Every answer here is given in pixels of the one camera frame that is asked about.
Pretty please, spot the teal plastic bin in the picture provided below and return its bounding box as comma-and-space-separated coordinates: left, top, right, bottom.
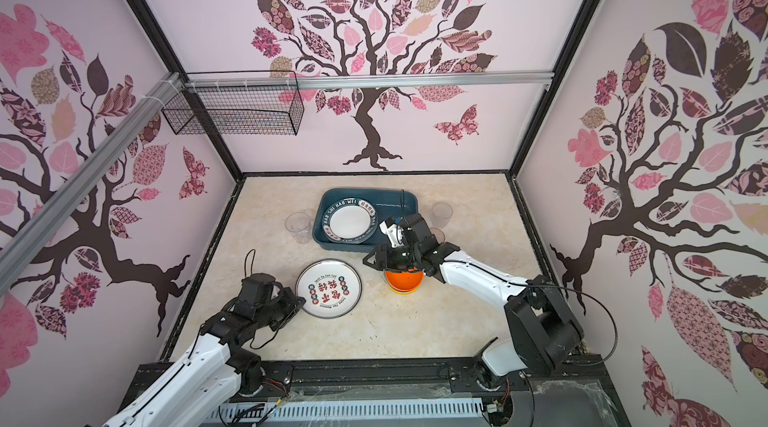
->
312, 187, 419, 253

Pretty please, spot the white plate dark patterned rim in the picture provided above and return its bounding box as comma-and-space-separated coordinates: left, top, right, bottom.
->
321, 197, 378, 244

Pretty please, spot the white vented cable duct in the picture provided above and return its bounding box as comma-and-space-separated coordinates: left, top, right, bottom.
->
161, 398, 485, 426

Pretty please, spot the orange plastic bowl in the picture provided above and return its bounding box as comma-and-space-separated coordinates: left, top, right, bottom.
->
384, 271, 424, 290

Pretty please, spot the yellow plastic bowl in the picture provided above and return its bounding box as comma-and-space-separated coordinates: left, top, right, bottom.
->
390, 288, 418, 295

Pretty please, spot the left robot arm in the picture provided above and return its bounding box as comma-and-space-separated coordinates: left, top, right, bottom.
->
105, 273, 305, 426

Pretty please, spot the aluminium rail back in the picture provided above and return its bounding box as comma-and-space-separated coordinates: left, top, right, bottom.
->
185, 70, 554, 90

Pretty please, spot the pinkish clear cup near right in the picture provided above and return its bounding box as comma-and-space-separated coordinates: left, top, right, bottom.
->
430, 227, 446, 244

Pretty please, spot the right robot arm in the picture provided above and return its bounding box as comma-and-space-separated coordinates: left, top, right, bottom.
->
363, 214, 584, 391

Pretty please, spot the aluminium rail left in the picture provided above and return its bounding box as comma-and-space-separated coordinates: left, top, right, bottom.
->
1, 72, 183, 293

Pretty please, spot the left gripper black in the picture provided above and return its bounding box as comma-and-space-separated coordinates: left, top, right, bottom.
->
255, 288, 305, 332

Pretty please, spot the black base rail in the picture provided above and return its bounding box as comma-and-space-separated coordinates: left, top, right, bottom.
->
117, 356, 629, 426

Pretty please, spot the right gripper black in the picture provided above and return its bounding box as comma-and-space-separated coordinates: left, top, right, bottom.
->
362, 245, 422, 272

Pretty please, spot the aluminium rail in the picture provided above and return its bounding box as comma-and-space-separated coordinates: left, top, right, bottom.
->
1, 72, 183, 293
185, 70, 554, 90

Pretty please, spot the black wire basket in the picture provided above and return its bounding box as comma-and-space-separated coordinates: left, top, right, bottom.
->
162, 69, 304, 136

